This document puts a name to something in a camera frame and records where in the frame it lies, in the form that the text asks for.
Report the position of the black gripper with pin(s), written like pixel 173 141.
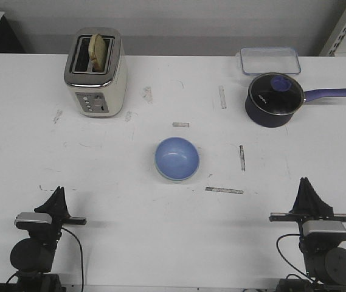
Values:
pixel 56 204
pixel 319 210

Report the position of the green bowl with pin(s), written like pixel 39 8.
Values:
pixel 176 172

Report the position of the blue bowl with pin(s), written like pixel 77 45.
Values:
pixel 176 151

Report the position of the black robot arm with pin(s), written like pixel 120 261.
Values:
pixel 33 257
pixel 325 266

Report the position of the dark blue saucepan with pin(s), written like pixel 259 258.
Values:
pixel 273 121

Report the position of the glass pot lid blue knob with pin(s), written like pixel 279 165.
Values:
pixel 276 93

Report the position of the cream two-slot toaster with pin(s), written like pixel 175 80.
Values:
pixel 97 94

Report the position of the clear plastic food container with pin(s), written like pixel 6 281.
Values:
pixel 260 60

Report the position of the toast slice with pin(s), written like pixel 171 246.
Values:
pixel 97 51

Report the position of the white slotted shelf upright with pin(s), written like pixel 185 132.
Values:
pixel 336 37

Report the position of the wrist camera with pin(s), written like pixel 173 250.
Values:
pixel 324 230
pixel 32 221

